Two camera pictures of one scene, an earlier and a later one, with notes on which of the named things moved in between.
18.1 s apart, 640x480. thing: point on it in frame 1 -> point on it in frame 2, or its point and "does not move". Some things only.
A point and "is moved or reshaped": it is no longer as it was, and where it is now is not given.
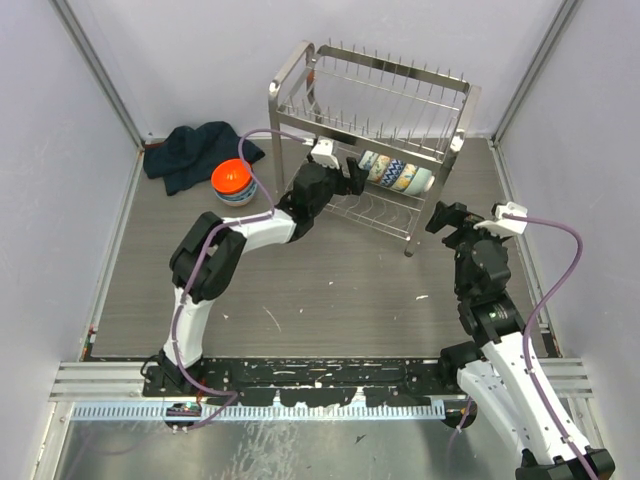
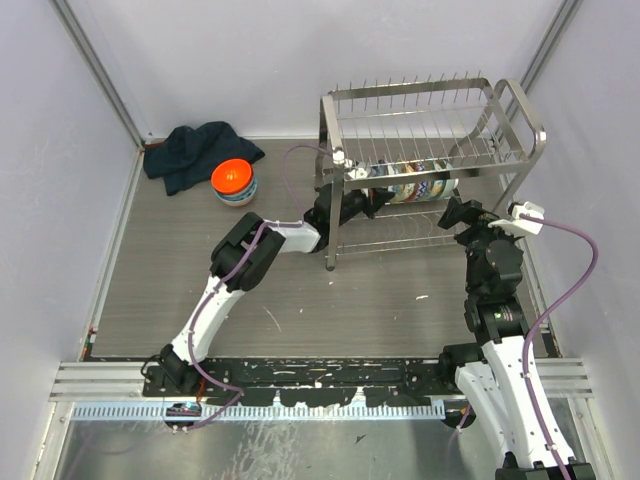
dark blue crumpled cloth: (185, 156) does not move
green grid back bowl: (421, 182) -> (451, 183)
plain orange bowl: (230, 176) does not move
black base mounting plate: (386, 382) does not move
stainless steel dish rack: (368, 143) is moved or reshaped
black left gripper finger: (358, 175) -> (377, 198)
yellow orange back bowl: (406, 176) -> (436, 186)
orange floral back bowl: (378, 169) -> (403, 192)
